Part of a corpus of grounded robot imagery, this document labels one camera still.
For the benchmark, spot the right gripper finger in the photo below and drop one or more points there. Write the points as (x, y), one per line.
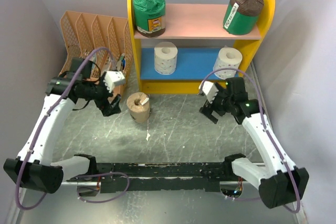
(214, 116)
(206, 109)

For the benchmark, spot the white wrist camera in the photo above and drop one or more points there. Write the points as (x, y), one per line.
(112, 79)
(209, 90)

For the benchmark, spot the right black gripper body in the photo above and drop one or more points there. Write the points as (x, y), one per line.
(221, 103)

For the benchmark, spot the brown green paper roll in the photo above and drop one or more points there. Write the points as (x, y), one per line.
(242, 15)

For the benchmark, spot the white dotted toilet paper roll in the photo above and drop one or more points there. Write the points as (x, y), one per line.
(165, 58)

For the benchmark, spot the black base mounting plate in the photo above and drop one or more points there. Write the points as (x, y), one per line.
(115, 177)

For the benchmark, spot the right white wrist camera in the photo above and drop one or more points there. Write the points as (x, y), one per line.
(209, 90)

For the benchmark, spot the white floral toilet paper roll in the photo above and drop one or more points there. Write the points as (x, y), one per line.
(227, 57)

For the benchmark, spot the items in file organizer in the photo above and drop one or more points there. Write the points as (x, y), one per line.
(98, 68)

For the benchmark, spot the orange plastic file organizer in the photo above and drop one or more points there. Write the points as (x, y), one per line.
(83, 32)

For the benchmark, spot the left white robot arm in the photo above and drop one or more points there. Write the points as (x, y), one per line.
(33, 167)

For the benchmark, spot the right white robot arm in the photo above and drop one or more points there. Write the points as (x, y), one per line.
(280, 181)

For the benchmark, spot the yellow pink blue shelf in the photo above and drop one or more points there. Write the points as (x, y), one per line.
(196, 22)

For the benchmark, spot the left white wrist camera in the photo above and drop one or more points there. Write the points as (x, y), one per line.
(112, 79)

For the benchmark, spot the beige paper roll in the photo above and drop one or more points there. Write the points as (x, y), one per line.
(139, 107)

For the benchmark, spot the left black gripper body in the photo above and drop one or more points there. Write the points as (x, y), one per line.
(100, 95)

